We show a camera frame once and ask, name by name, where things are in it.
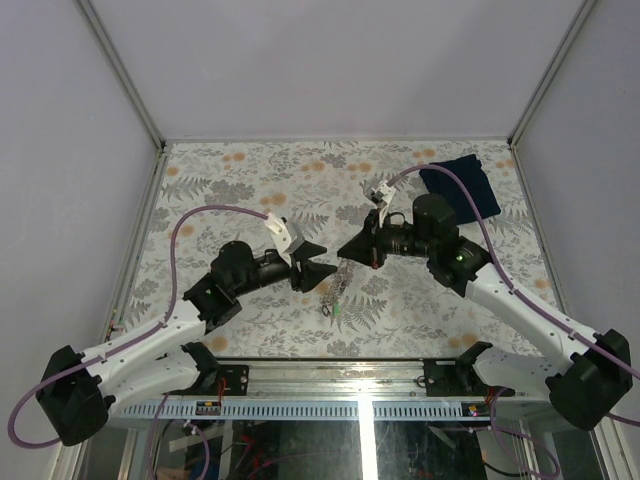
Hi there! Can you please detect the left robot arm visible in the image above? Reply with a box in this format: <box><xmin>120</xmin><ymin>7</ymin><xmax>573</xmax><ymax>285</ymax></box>
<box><xmin>36</xmin><ymin>241</ymin><xmax>337</xmax><ymax>446</ymax></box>

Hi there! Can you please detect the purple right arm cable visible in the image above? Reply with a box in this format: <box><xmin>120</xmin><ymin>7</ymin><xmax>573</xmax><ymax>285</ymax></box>
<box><xmin>387</xmin><ymin>163</ymin><xmax>640</xmax><ymax>426</ymax></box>

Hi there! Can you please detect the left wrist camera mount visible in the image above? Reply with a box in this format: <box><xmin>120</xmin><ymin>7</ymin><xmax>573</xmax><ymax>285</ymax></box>
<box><xmin>263</xmin><ymin>212</ymin><xmax>304</xmax><ymax>266</ymax></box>

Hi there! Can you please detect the metal base rail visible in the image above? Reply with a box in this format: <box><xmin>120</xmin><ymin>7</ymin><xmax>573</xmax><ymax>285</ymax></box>
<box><xmin>219</xmin><ymin>357</ymin><xmax>487</xmax><ymax>401</ymax></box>

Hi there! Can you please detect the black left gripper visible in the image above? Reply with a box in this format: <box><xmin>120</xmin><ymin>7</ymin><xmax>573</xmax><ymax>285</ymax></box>
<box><xmin>234</xmin><ymin>243</ymin><xmax>340</xmax><ymax>300</ymax></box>

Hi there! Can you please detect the white slotted cable duct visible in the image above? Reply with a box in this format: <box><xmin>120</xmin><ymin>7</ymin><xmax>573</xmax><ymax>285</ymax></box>
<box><xmin>119</xmin><ymin>398</ymin><xmax>490</xmax><ymax>422</ymax></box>

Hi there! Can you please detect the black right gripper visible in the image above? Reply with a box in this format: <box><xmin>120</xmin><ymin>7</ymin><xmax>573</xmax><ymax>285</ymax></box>
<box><xmin>338</xmin><ymin>207</ymin><xmax>436</xmax><ymax>270</ymax></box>

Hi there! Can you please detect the dark blue folded cloth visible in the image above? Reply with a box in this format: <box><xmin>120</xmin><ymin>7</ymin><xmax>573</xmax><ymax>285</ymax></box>
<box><xmin>419</xmin><ymin>154</ymin><xmax>501</xmax><ymax>225</ymax></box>

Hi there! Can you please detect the large metal keyring disc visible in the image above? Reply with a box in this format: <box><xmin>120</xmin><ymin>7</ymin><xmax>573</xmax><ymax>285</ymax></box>
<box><xmin>320</xmin><ymin>259</ymin><xmax>355</xmax><ymax>320</ymax></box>

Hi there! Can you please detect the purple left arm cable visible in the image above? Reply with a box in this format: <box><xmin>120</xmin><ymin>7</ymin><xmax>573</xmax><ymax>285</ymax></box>
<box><xmin>8</xmin><ymin>204</ymin><xmax>271</xmax><ymax>448</ymax></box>

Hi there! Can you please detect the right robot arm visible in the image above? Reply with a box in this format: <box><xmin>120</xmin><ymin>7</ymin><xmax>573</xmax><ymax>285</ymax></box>
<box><xmin>338</xmin><ymin>194</ymin><xmax>637</xmax><ymax>430</ymax></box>

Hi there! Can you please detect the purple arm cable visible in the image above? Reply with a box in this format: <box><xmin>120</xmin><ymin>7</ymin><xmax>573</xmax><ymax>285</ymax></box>
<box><xmin>8</xmin><ymin>204</ymin><xmax>271</xmax><ymax>448</ymax></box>
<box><xmin>387</xmin><ymin>163</ymin><xmax>640</xmax><ymax>426</ymax></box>

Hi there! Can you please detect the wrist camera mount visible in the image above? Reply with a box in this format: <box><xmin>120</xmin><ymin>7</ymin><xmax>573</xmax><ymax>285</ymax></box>
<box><xmin>366</xmin><ymin>181</ymin><xmax>397</xmax><ymax>225</ymax></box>
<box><xmin>263</xmin><ymin>212</ymin><xmax>304</xmax><ymax>266</ymax></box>

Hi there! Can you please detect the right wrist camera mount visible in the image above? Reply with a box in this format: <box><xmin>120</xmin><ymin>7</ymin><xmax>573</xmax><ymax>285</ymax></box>
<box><xmin>366</xmin><ymin>181</ymin><xmax>397</xmax><ymax>225</ymax></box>

